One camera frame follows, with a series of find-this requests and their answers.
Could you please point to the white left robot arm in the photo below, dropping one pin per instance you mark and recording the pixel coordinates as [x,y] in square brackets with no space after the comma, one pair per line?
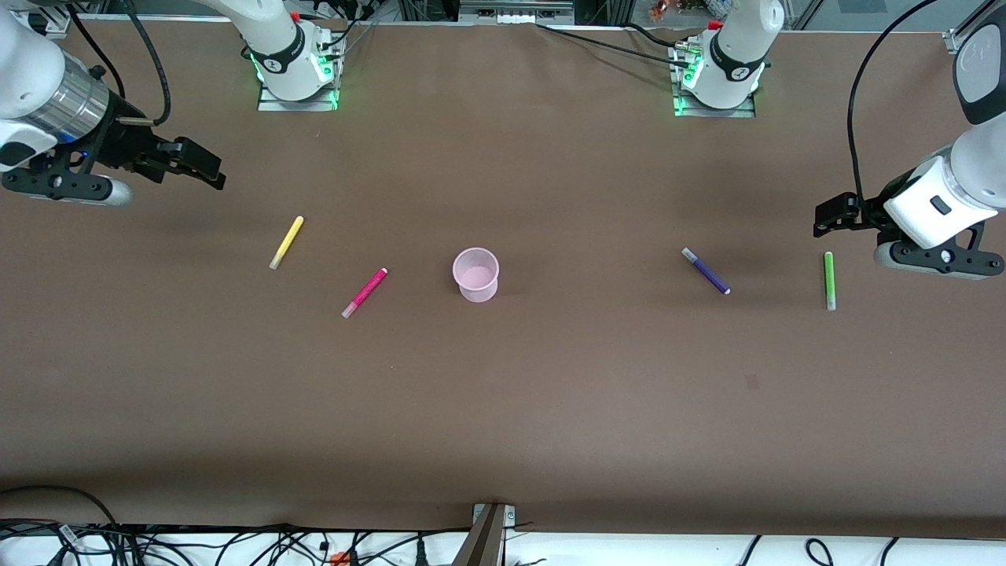
[974,157]

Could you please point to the yellow marker pen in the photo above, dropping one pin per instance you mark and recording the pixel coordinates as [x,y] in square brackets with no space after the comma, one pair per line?
[287,242]

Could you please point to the brown table cover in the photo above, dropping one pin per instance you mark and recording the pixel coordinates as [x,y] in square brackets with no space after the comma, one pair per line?
[550,393]

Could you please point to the green marker pen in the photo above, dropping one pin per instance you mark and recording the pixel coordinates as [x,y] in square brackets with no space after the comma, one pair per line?
[829,279]

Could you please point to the metal table corner bracket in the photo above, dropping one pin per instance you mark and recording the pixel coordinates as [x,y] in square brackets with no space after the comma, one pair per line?
[952,43]

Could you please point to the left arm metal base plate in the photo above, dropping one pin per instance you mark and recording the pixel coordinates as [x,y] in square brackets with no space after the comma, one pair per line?
[715,112]

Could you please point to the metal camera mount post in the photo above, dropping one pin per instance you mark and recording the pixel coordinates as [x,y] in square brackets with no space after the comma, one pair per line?
[483,542]

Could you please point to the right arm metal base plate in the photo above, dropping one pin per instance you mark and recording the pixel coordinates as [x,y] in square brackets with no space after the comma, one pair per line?
[299,105]

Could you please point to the purple marker pen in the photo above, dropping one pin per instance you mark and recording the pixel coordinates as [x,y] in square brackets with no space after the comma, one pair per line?
[707,272]

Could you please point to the pink plastic cup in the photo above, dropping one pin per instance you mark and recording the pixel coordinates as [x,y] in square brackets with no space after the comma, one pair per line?
[475,275]

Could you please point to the silver metal box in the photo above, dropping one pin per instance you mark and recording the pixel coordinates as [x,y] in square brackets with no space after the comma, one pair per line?
[515,9]

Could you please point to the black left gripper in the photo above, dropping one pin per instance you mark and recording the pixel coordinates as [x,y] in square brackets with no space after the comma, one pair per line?
[871,212]

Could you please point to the pink marker pen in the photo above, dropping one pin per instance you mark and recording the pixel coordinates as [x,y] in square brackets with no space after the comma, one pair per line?
[365,293]

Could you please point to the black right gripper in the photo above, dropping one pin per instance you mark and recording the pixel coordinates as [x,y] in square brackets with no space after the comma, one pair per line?
[123,145]

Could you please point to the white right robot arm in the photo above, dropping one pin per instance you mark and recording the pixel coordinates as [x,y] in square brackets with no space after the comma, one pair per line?
[31,79]

